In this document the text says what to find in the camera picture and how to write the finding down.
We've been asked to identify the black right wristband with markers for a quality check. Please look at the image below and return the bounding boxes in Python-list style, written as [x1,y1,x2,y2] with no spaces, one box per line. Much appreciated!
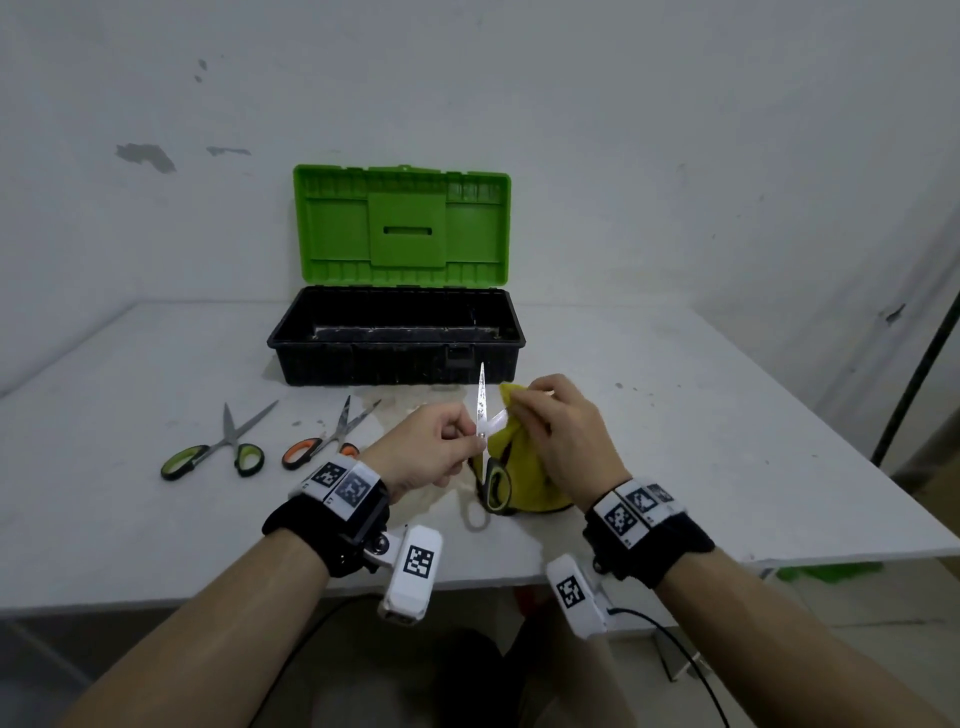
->
[583,477,716,590]

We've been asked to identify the green-handled scissors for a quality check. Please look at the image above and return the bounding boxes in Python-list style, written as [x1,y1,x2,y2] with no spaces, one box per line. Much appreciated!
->
[470,362,519,516]
[160,399,280,482]

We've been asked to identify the orange-handled scissors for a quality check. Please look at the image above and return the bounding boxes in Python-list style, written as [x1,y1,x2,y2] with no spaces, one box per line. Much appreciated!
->
[281,395,382,472]

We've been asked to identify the person's left forearm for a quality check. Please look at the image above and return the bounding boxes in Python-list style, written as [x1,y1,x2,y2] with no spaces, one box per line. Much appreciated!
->
[59,528,331,728]

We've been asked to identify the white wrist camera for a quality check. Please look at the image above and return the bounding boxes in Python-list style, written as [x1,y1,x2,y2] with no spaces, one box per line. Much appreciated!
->
[545,553,618,641]
[377,524,444,628]

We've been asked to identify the white table leg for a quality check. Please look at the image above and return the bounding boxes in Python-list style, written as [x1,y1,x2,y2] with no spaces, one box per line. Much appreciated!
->
[652,629,706,682]

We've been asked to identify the person's left hand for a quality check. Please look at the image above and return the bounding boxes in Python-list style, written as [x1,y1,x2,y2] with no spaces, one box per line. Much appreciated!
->
[359,402,487,505]

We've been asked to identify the black right camera cable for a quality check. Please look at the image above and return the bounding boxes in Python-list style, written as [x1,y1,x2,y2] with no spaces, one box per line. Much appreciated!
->
[608,607,733,728]

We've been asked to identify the black wristband with markers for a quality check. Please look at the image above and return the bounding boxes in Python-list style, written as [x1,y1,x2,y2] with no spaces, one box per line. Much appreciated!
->
[583,477,716,590]
[261,453,391,579]

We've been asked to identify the yellow cloth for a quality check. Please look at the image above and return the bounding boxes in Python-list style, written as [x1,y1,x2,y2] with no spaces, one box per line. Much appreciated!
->
[470,382,575,517]

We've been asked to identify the green plastic scrap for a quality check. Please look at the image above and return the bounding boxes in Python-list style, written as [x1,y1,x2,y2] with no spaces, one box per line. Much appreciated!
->
[776,562,885,585]

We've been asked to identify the person's right hand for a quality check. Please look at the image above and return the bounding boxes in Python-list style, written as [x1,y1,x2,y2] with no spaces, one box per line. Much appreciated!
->
[509,374,633,515]

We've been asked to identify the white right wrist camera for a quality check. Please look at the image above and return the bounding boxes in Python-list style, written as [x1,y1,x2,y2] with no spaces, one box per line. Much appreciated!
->
[545,553,618,641]

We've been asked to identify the person's right forearm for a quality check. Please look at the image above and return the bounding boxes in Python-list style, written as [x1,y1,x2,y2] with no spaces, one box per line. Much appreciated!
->
[656,547,954,728]

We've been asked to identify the green lid black toolbox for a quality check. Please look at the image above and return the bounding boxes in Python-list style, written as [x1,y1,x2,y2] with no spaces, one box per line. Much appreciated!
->
[266,164,527,388]

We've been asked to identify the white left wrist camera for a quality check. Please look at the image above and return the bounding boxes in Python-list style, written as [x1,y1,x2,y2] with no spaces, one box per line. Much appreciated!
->
[377,524,444,628]

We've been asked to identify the person's legs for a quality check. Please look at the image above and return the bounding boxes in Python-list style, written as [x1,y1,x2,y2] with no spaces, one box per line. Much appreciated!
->
[299,592,624,728]

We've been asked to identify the black left wristband with markers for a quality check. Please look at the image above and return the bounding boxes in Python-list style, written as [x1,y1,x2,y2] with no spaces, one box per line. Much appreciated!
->
[261,453,391,579]

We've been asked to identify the black metal pole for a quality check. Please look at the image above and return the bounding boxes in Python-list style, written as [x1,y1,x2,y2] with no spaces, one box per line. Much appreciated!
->
[871,288,960,468]

